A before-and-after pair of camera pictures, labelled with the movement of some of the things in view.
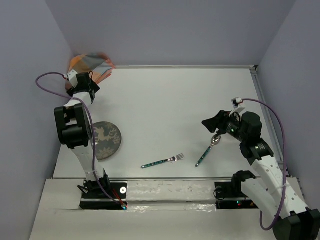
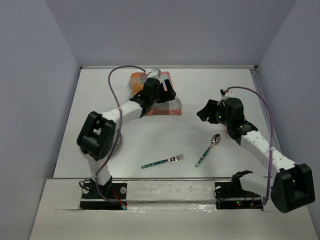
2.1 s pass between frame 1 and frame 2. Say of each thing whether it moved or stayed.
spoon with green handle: stayed
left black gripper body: moved
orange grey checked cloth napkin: moved
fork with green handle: stayed
